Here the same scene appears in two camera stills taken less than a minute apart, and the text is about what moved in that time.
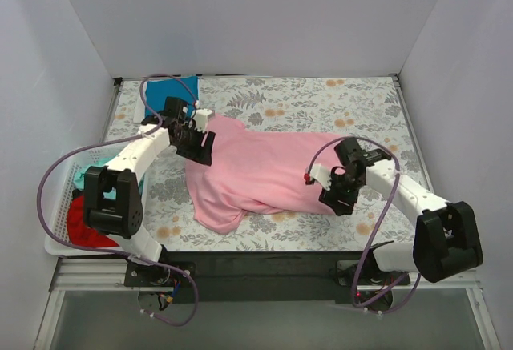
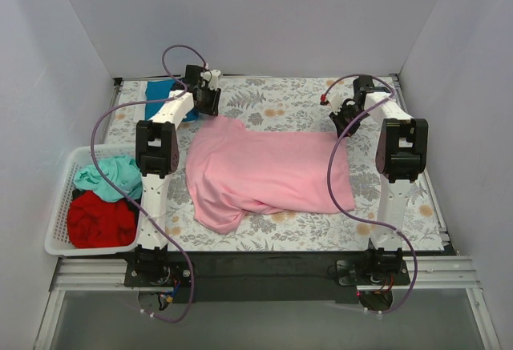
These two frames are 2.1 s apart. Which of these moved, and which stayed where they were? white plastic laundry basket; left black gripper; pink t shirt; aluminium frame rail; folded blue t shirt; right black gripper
Moved: left black gripper; right black gripper
Stayed: folded blue t shirt; pink t shirt; white plastic laundry basket; aluminium frame rail
